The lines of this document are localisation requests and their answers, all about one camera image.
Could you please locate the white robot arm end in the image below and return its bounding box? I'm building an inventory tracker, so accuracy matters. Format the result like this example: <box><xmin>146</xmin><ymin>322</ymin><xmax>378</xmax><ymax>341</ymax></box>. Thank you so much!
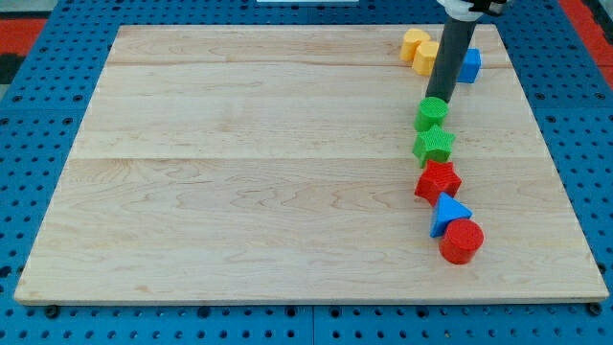
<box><xmin>437</xmin><ymin>0</ymin><xmax>510</xmax><ymax>22</ymax></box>

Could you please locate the blue cube block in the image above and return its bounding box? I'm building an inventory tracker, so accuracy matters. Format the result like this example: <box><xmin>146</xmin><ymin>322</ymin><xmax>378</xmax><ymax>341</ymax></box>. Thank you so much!
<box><xmin>457</xmin><ymin>48</ymin><xmax>482</xmax><ymax>83</ymax></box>

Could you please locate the light wooden board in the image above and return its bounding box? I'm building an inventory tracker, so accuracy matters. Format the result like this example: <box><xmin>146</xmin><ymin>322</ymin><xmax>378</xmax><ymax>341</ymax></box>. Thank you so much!
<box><xmin>14</xmin><ymin>25</ymin><xmax>609</xmax><ymax>306</ymax></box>

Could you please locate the red star block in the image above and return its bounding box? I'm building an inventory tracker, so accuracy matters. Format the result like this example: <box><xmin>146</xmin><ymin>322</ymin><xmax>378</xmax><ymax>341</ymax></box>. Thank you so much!
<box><xmin>414</xmin><ymin>160</ymin><xmax>463</xmax><ymax>207</ymax></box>

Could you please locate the green star block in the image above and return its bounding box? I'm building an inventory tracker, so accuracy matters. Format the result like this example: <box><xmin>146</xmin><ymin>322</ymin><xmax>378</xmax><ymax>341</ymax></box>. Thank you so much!
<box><xmin>413</xmin><ymin>125</ymin><xmax>456</xmax><ymax>169</ymax></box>

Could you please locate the green cylinder block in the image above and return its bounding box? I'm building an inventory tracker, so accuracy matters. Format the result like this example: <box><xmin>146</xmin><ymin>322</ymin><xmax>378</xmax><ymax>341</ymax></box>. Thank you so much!
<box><xmin>414</xmin><ymin>97</ymin><xmax>448</xmax><ymax>131</ymax></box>

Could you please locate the blue triangle block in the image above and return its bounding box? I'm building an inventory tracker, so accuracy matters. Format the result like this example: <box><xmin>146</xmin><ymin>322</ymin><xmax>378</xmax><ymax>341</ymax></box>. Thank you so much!
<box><xmin>429</xmin><ymin>193</ymin><xmax>473</xmax><ymax>238</ymax></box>

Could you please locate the yellow hexagon block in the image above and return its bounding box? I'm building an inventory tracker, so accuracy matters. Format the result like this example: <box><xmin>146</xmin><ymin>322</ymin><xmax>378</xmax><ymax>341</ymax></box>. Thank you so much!
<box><xmin>412</xmin><ymin>41</ymin><xmax>440</xmax><ymax>76</ymax></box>

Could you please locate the red cylinder block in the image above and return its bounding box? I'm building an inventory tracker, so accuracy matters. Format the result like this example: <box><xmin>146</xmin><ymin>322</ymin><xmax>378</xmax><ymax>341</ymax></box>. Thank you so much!
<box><xmin>439</xmin><ymin>218</ymin><xmax>485</xmax><ymax>265</ymax></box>

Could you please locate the yellow cylinder block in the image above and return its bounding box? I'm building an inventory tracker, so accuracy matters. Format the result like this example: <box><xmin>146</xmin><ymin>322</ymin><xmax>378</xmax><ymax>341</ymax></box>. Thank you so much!
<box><xmin>399</xmin><ymin>28</ymin><xmax>431</xmax><ymax>61</ymax></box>

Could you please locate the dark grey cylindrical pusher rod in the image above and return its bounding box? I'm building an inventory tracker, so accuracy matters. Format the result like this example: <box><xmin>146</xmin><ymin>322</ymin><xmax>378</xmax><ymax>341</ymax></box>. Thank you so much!
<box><xmin>425</xmin><ymin>16</ymin><xmax>477</xmax><ymax>103</ymax></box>

